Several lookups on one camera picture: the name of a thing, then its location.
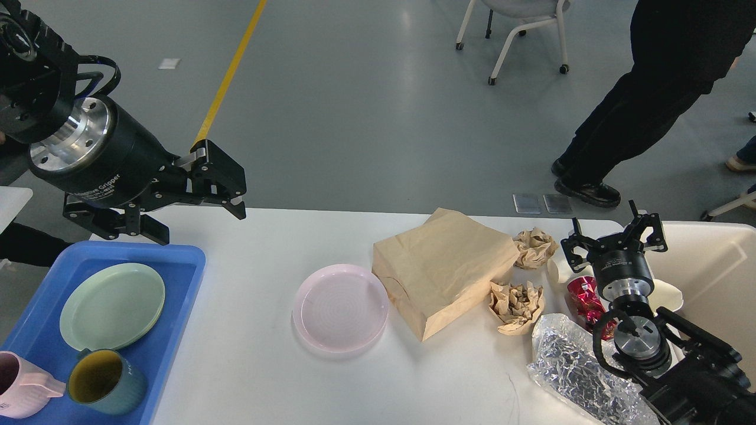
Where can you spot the silver foil plastic bag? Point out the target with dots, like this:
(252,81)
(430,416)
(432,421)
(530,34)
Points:
(564,365)

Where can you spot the light green plate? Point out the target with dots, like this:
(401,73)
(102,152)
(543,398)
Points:
(113,308)

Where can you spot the metal floor plate right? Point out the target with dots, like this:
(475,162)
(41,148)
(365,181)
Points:
(557,204)

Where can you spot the crumpled brown paper upper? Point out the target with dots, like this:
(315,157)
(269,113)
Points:
(535,248)

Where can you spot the pink mug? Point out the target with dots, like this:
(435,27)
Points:
(25,387)

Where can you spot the crumpled brown paper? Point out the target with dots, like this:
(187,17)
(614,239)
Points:
(517,307)
(535,248)

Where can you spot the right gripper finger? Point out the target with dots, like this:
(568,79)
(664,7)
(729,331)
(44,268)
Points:
(579,249)
(644,233)

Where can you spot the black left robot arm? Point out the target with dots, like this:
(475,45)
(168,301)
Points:
(42,77)

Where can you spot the metal floor plate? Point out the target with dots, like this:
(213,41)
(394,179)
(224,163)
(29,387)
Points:
(557,204)
(527,204)

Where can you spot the brown paper bag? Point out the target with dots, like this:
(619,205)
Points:
(440,270)

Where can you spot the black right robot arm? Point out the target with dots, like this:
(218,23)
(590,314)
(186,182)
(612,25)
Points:
(687,375)

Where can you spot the white chair leg right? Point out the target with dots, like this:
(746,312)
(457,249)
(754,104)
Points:
(747,199)

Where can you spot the teal mug yellow inside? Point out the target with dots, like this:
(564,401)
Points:
(105,381)

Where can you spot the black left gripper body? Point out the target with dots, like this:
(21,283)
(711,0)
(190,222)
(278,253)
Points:
(103,156)

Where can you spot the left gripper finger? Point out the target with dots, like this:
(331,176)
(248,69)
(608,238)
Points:
(109,224)
(212,177)

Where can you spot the standing person in black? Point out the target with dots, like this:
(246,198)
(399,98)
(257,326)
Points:
(679,49)

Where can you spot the white paper cup lying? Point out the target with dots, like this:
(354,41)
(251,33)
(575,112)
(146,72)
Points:
(558,271)

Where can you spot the seated person in black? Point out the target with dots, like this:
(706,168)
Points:
(20,243)

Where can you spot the blue plastic tray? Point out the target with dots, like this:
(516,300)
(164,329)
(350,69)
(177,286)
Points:
(36,336)

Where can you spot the pink plate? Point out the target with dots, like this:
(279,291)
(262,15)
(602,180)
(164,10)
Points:
(340,311)

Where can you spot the crumpled brown paper lower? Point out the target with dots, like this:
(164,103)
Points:
(517,307)

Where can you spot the white paper cup right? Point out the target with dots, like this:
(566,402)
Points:
(665,295)

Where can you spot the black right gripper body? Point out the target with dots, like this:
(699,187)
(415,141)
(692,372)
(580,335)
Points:
(620,268)

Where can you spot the beige shoe at right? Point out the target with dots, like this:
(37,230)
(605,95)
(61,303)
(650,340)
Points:
(735,164)

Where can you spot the metal floor plate left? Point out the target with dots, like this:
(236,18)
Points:
(527,204)

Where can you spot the crushed red can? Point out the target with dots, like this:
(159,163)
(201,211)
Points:
(583,294)

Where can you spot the beige plastic bin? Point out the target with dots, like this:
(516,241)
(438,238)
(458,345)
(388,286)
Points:
(713,264)

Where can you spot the white side table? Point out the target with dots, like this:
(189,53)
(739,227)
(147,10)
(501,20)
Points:
(13,200)

